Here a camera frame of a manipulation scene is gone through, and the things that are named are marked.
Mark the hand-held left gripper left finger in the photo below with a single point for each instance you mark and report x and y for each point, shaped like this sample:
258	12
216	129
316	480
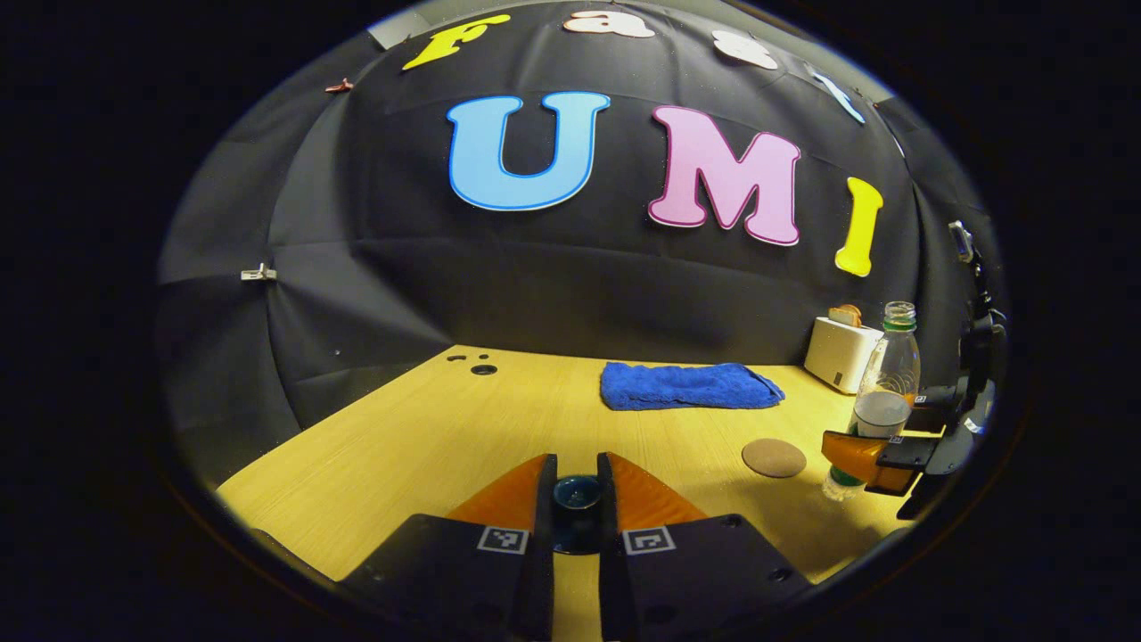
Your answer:
544	535

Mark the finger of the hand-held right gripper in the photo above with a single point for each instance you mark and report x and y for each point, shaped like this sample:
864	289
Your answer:
860	456
936	410

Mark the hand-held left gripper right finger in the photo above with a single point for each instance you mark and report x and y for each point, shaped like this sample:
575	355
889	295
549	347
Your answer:
609	553

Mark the clear plastic water bottle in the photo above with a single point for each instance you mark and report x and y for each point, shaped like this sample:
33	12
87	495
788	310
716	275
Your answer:
887	374

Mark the round brown coaster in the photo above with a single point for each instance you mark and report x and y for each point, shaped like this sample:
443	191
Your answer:
774	457

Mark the white toaster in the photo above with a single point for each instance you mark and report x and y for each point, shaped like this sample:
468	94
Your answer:
838	352

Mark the brown toast slice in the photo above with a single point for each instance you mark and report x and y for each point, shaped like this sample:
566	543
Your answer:
845	315

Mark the blue towel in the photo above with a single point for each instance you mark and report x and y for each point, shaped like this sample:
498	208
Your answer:
686	388

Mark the black backdrop cloth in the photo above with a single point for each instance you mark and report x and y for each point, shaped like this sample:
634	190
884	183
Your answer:
535	285

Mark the metal cloth clip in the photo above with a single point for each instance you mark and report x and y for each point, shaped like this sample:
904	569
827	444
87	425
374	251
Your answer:
258	273

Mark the red cloth clip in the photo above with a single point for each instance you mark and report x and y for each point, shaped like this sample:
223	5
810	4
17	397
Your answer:
339	86

